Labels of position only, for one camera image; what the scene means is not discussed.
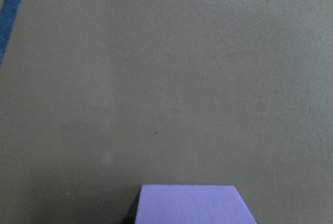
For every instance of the purple foam block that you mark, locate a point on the purple foam block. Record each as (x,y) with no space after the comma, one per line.
(191,204)

